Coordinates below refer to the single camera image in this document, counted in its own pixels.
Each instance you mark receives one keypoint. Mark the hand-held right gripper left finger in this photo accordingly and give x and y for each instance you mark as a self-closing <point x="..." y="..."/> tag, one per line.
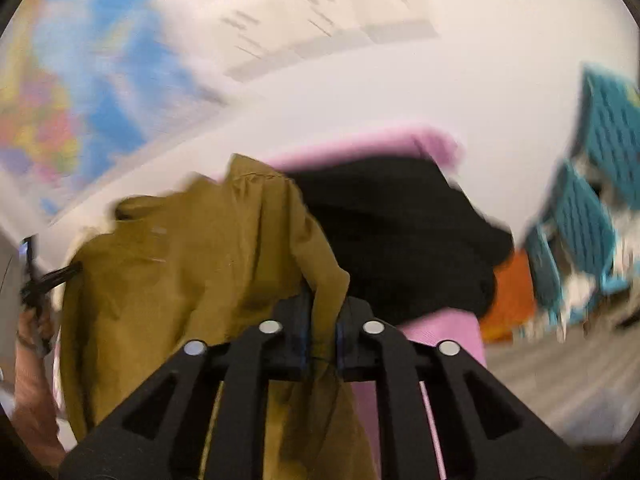
<point x="299" y="332"/>

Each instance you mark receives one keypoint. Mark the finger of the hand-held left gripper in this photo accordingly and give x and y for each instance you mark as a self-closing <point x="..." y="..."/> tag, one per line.
<point x="30" y="260"/>
<point x="60" y="275"/>

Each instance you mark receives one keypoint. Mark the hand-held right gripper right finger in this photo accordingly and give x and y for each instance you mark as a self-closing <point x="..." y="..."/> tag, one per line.
<point x="342" y="345"/>

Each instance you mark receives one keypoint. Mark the olive green garment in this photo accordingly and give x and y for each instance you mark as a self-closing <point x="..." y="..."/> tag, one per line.
<point x="200" y="260"/>

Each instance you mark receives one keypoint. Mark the person's left forearm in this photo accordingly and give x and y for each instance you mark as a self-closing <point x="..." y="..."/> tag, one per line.
<point x="35" y="405"/>

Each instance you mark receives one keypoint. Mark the person's left hand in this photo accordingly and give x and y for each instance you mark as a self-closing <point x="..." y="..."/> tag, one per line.
<point x="37" y="325"/>

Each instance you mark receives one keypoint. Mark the pink floral bed sheet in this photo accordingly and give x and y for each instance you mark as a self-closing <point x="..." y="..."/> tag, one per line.
<point x="445" y="345"/>

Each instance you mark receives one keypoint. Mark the black garment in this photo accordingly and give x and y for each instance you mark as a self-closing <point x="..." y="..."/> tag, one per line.
<point x="400" y="240"/>

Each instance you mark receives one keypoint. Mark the orange object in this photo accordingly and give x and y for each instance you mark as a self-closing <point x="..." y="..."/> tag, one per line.
<point x="510" y="300"/>

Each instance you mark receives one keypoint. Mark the blue perforated chair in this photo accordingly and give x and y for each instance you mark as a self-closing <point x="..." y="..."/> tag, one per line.
<point x="585" y="220"/>

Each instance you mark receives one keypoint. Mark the colourful wall map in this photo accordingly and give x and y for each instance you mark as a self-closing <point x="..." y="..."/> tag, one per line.
<point x="100" y="85"/>

